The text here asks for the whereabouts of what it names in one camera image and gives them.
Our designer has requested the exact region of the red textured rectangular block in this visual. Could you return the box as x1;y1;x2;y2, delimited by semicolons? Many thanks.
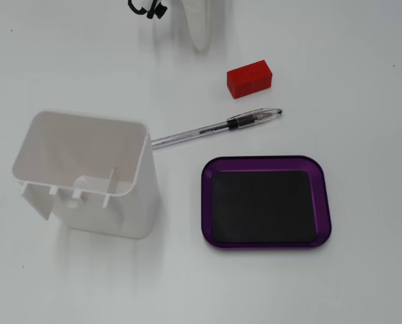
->
226;59;274;100

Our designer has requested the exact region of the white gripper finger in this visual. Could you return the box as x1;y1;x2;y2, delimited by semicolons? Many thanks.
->
182;0;211;53

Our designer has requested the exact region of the white plastic pen holder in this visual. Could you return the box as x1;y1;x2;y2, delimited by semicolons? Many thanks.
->
11;109;161;240

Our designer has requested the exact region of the black cable with clip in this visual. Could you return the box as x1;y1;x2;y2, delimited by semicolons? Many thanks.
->
127;0;168;20

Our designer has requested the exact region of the purple tray with black mat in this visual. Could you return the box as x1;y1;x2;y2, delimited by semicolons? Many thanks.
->
200;155;332;250

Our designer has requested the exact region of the clear ballpoint pen black ink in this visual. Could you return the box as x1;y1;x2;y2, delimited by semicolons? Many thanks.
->
151;107;284;151

